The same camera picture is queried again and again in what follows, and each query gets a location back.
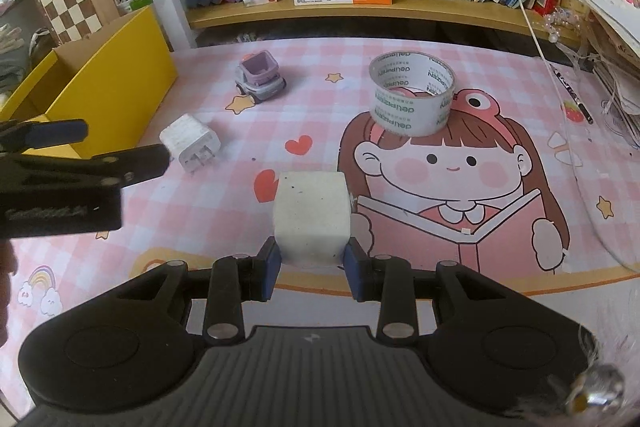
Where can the clear tape roll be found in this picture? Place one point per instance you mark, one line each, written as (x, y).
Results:
(413, 93)

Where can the white foam block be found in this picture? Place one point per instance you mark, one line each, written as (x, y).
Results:
(311, 218)

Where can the white power adapter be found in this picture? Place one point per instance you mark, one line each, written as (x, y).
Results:
(190, 142)

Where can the yellow cardboard box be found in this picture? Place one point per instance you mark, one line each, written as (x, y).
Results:
(114, 80)

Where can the pink cartoon desk mat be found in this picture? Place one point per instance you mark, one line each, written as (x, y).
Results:
(560, 200)

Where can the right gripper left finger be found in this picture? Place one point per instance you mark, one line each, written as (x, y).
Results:
(234, 280)

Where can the stack of loose papers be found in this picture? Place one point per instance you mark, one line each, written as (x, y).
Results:
(611, 30)

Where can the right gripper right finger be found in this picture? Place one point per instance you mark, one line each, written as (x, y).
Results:
(387, 281)

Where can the purple toy truck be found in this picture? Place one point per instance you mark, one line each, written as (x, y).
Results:
(258, 77)

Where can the black marker pen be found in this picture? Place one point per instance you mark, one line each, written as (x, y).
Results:
(573, 108)

